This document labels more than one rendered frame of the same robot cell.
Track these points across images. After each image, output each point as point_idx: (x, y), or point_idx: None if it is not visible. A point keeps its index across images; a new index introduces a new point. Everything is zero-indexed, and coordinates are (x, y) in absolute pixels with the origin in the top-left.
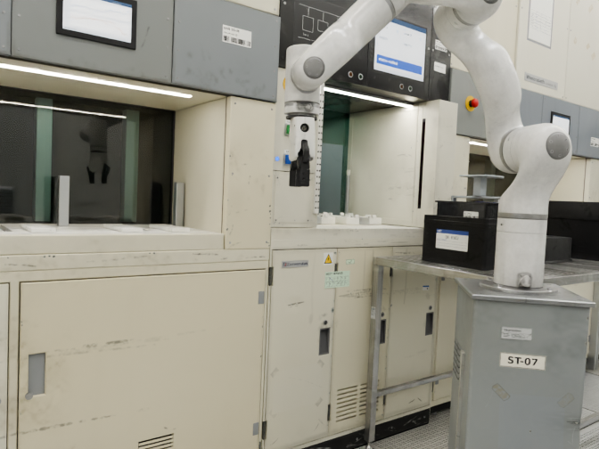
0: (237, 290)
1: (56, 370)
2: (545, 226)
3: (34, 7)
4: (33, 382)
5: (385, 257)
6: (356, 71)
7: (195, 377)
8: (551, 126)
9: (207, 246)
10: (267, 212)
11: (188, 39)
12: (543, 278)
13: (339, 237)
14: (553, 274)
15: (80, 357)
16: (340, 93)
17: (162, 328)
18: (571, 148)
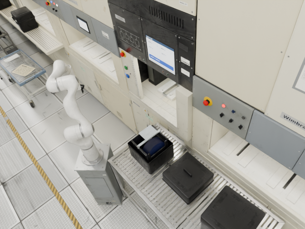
0: (124, 99)
1: (102, 88)
2: (81, 150)
3: (76, 21)
4: (101, 88)
5: (159, 125)
6: (142, 57)
7: (121, 108)
8: (64, 130)
9: (116, 84)
10: (126, 86)
11: (97, 33)
12: (87, 159)
13: (147, 107)
14: (128, 176)
15: (104, 89)
16: None
17: (113, 94)
18: (66, 139)
